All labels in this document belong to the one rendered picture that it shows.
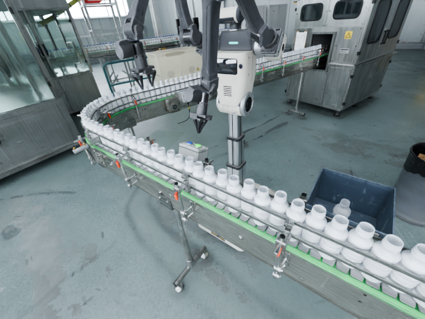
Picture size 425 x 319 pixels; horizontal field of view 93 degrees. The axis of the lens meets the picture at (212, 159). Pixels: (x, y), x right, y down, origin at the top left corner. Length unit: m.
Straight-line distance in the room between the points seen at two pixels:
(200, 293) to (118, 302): 0.61
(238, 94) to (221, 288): 1.39
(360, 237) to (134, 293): 1.61
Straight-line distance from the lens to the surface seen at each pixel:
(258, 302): 1.77
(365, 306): 0.88
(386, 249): 0.71
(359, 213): 1.38
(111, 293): 2.00
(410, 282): 0.78
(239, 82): 1.27
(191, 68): 5.08
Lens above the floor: 1.65
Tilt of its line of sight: 35 degrees down
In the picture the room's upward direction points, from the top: 5 degrees counter-clockwise
